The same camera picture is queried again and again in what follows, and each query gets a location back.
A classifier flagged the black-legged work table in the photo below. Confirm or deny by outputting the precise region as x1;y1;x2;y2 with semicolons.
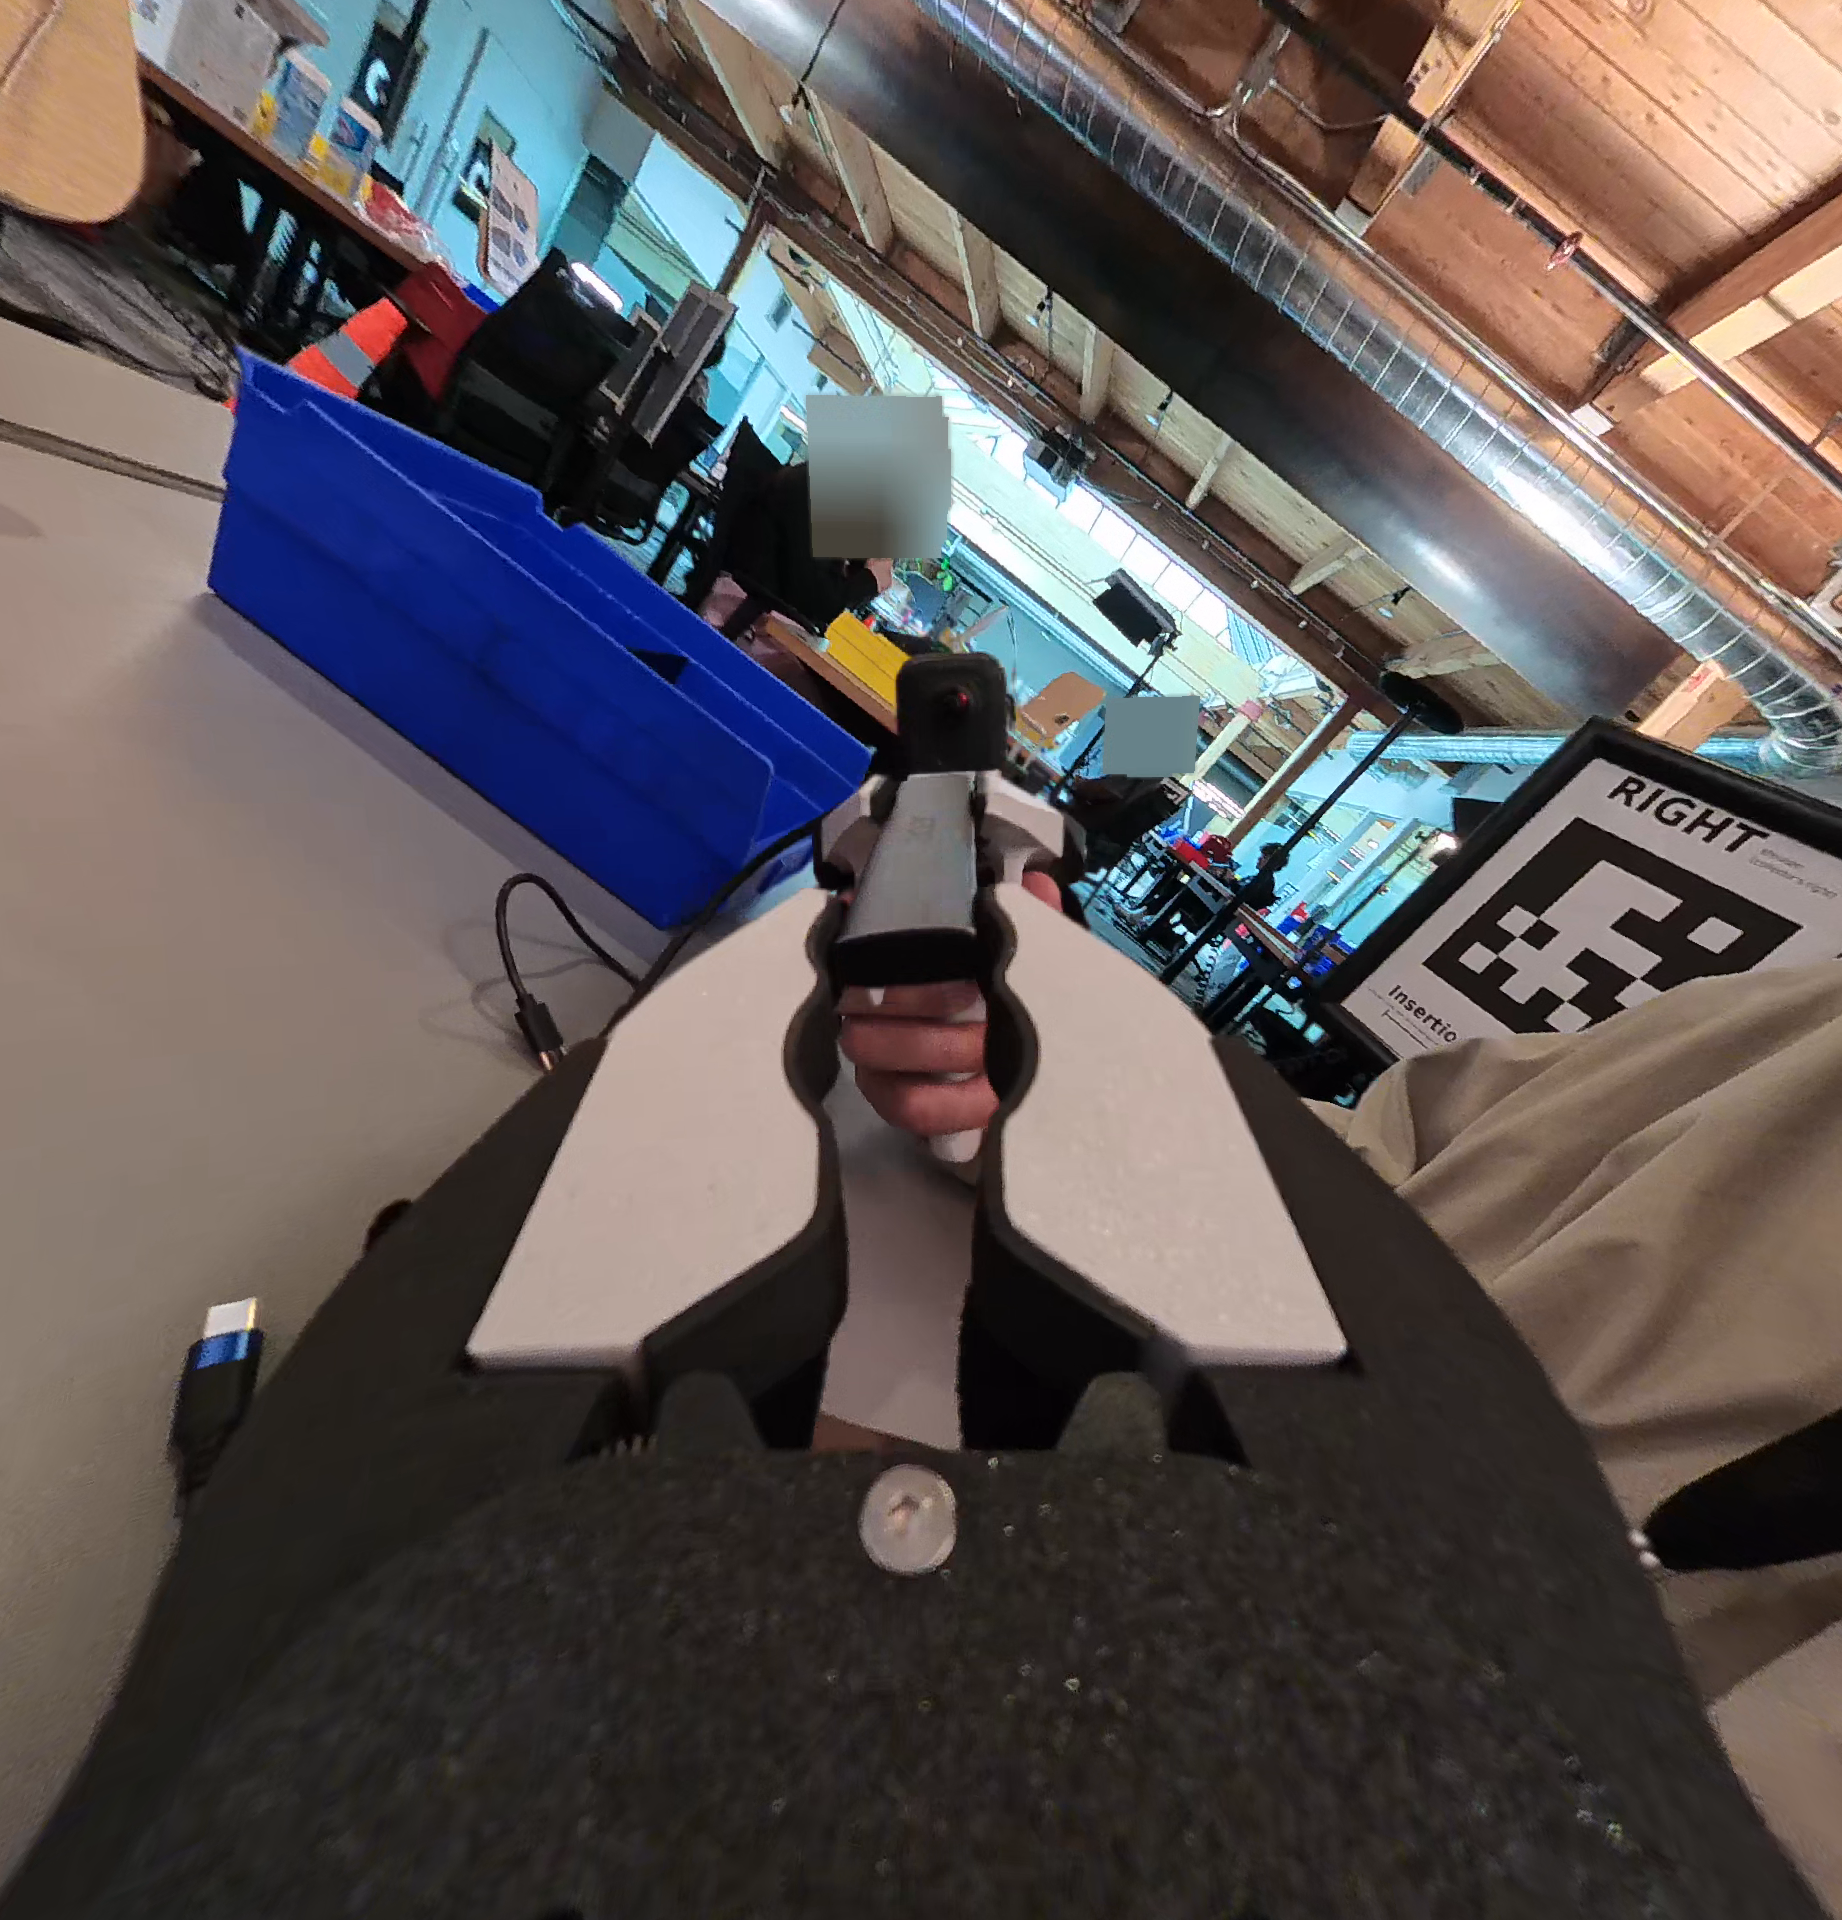
139;56;459;355

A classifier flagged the blue plastic bin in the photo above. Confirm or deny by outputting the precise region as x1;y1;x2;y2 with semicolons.
209;348;877;932

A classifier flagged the wooden book stand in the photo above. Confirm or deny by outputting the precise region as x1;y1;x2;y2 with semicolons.
0;0;147;229

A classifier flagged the black USB hub with cable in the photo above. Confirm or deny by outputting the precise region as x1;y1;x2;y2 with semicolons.
831;773;1002;993

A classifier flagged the black light stand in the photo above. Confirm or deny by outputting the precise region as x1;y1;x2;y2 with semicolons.
1198;667;1467;993

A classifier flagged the yellow plastic bin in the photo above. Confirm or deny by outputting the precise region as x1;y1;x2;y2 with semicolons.
828;612;913;701

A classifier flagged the orange traffic cone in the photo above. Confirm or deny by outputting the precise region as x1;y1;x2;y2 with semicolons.
289;296;414;400

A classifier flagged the grey desk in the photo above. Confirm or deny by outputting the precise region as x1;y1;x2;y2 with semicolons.
0;301;865;1920

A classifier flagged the silver spiral duct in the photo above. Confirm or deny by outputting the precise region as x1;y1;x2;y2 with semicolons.
921;0;1842;768

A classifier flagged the thin black cable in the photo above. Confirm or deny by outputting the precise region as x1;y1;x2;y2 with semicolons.
498;825;840;1071

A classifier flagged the black white tag sign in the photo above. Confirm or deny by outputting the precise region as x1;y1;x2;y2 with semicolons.
1311;716;1842;1069

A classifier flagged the studio light on stand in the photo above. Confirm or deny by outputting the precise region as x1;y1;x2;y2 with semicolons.
1092;571;1182;708

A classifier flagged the blue-plug black cable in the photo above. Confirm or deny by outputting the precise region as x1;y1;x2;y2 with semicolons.
169;1295;266;1510

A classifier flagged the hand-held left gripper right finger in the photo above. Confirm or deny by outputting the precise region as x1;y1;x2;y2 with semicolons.
960;913;1355;1453

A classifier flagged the wooden table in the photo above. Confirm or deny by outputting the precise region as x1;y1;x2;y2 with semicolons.
740;615;894;739

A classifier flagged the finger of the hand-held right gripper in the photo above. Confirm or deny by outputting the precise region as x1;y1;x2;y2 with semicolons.
981;783;1076;913
818;781;894;906

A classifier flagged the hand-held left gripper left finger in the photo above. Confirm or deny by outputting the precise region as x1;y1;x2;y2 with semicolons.
465;893;848;1446

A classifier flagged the person's right hand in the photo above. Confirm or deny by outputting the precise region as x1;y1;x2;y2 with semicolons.
839;978;1007;1141

